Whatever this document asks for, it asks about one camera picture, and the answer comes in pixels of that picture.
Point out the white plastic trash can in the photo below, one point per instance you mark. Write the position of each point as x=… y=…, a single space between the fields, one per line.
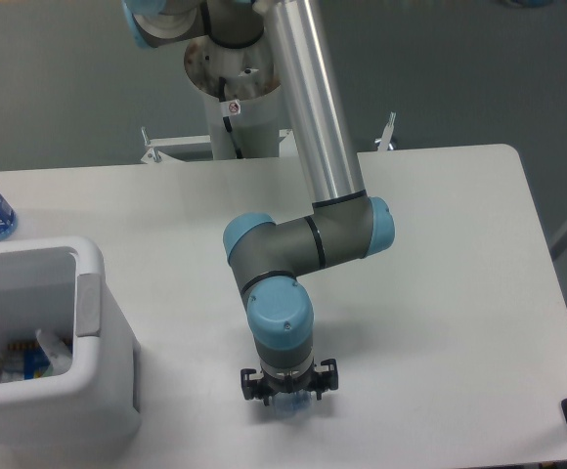
x=59 y=284

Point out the white bracket with bolt right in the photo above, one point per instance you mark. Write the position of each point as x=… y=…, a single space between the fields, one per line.
x=386 y=141

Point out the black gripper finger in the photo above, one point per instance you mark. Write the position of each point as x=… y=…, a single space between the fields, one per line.
x=255 y=386
x=324 y=378

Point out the crushed clear plastic bottle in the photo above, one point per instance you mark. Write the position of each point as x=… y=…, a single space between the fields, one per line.
x=289 y=405

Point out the blue and yellow snack packet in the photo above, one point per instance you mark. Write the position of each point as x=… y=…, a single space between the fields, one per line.
x=26 y=359

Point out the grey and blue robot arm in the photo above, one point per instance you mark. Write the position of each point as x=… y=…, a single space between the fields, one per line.
x=267 y=258

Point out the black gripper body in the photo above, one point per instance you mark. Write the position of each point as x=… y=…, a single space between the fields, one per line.
x=272 y=385

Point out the white paper wrapper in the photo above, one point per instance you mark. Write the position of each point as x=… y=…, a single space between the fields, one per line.
x=56 y=351

